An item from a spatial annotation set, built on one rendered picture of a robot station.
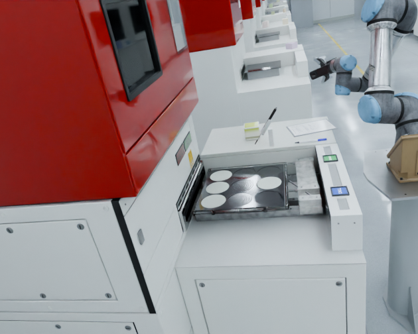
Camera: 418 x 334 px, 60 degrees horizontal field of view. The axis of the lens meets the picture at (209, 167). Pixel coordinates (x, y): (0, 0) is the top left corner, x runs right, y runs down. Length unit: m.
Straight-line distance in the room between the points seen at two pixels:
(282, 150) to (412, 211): 0.61
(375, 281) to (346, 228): 1.18
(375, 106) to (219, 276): 0.92
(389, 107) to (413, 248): 0.67
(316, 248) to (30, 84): 0.98
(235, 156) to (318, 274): 0.70
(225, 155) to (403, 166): 0.75
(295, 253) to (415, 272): 0.87
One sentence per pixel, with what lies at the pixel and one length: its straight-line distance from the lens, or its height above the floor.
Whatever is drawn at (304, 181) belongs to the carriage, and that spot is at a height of 0.88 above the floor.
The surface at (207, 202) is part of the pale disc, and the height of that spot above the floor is 0.90.
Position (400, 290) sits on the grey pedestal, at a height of 0.18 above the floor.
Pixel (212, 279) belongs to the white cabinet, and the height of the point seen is 0.76.
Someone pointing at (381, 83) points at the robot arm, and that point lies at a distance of 1.69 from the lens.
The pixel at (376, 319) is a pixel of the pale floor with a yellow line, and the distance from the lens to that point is 2.20.
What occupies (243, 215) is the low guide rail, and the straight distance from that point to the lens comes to 1.46.
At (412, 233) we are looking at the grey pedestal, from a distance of 1.88.
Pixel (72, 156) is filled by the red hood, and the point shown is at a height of 1.35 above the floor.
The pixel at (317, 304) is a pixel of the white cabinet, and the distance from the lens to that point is 1.36.
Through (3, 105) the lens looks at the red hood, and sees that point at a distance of 0.99.
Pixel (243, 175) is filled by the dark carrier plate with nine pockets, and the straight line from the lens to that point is 1.61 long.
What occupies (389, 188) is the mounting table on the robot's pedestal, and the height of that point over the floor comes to 0.82.
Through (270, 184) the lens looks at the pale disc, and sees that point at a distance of 1.52.
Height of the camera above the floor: 1.65
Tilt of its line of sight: 25 degrees down
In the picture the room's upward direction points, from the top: 11 degrees counter-clockwise
